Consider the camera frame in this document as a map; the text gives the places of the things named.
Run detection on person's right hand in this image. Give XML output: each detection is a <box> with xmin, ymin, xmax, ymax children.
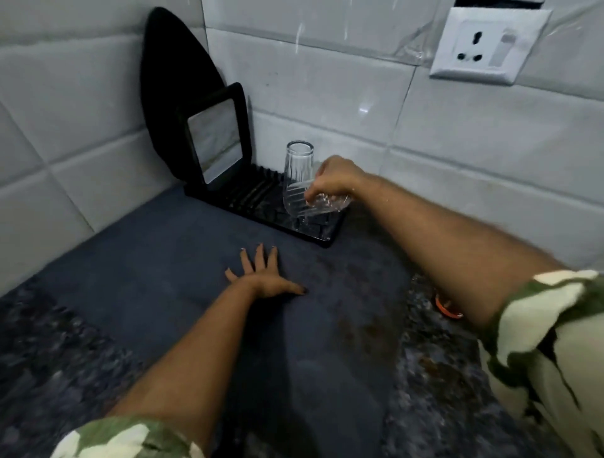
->
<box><xmin>304</xmin><ymin>155</ymin><xmax>370</xmax><ymax>207</ymax></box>

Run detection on person's left hand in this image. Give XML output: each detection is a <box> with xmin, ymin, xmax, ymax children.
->
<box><xmin>225</xmin><ymin>244</ymin><xmax>307</xmax><ymax>299</ymax></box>

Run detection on clear ribbed drinking glass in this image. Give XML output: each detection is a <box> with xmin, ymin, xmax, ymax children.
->
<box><xmin>282</xmin><ymin>178</ymin><xmax>354</xmax><ymax>220</ymax></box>

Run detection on person's right forearm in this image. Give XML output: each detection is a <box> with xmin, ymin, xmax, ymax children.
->
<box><xmin>351</xmin><ymin>174</ymin><xmax>567</xmax><ymax>331</ymax></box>

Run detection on person's left forearm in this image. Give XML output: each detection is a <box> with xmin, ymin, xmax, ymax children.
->
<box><xmin>108</xmin><ymin>276</ymin><xmax>265</xmax><ymax>451</ymax></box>

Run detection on clear smooth drinking glass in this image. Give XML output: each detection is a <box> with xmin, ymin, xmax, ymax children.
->
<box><xmin>284</xmin><ymin>141</ymin><xmax>315</xmax><ymax>186</ymax></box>

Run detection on dark blue cloth mat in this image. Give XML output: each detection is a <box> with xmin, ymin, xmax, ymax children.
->
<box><xmin>35</xmin><ymin>185</ymin><xmax>418</xmax><ymax>458</ymax></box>

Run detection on black dish drying rack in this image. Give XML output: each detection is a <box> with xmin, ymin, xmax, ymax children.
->
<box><xmin>183</xmin><ymin>163</ymin><xmax>350</xmax><ymax>249</ymax></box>

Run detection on black framed mirror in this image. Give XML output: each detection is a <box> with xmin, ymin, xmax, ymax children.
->
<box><xmin>178</xmin><ymin>82</ymin><xmax>254</xmax><ymax>189</ymax></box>

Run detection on orange round object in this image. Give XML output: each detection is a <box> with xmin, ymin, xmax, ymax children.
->
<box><xmin>434</xmin><ymin>293</ymin><xmax>465</xmax><ymax>321</ymax></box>

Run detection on black oval board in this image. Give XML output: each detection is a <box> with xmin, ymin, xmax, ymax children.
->
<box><xmin>140</xmin><ymin>7</ymin><xmax>226</xmax><ymax>182</ymax></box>

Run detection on camouflage left sleeve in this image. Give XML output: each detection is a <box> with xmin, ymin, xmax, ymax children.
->
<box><xmin>49</xmin><ymin>416</ymin><xmax>206</xmax><ymax>458</ymax></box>

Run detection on camouflage sleeve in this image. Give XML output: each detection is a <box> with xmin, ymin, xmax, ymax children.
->
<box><xmin>49</xmin><ymin>416</ymin><xmax>206</xmax><ymax>458</ymax></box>
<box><xmin>477</xmin><ymin>269</ymin><xmax>604</xmax><ymax>458</ymax></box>

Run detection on camouflage right sleeve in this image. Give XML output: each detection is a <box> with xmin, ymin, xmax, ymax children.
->
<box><xmin>477</xmin><ymin>269</ymin><xmax>604</xmax><ymax>458</ymax></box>

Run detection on white wall socket switch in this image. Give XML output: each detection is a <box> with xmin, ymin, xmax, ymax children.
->
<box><xmin>429</xmin><ymin>6</ymin><xmax>552</xmax><ymax>86</ymax></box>

